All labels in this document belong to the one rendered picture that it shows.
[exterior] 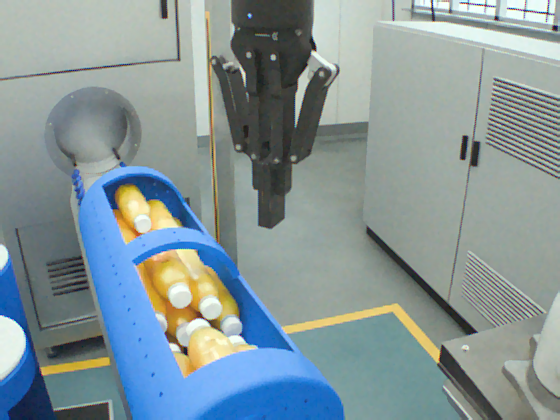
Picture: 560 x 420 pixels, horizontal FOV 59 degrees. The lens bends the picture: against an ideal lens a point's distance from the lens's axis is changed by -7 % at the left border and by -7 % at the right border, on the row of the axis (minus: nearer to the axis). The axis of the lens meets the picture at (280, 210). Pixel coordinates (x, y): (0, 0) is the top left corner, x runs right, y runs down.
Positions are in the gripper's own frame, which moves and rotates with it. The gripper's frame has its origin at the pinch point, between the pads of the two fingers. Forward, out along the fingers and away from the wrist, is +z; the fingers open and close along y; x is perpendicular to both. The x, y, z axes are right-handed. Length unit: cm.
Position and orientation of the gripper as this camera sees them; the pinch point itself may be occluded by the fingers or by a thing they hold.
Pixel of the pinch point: (271, 191)
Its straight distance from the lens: 53.9
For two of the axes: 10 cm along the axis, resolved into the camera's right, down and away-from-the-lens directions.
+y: -8.7, -2.2, 4.5
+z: -0.1, 9.0, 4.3
